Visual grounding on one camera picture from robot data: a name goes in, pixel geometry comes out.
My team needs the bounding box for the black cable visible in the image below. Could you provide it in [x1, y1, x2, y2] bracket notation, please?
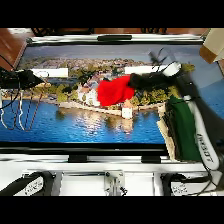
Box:
[196, 159, 224, 196]

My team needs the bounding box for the dark green garment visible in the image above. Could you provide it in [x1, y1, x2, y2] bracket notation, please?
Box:
[165, 95, 203, 163]

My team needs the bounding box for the beige garment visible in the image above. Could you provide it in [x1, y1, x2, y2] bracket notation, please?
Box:
[155, 105, 182, 162]

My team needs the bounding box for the brown clothes hanger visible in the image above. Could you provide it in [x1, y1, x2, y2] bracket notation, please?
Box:
[8, 90, 44, 132]

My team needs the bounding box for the cardboard box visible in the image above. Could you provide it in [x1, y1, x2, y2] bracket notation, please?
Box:
[199, 28, 224, 65]

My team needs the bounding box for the white clothes hanger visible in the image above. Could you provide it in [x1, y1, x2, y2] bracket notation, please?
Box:
[0, 96, 8, 130]

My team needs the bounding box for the red garment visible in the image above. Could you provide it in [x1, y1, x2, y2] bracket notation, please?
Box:
[95, 75, 136, 108]

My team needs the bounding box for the silver frame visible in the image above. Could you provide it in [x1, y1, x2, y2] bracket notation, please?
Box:
[0, 152, 224, 197]

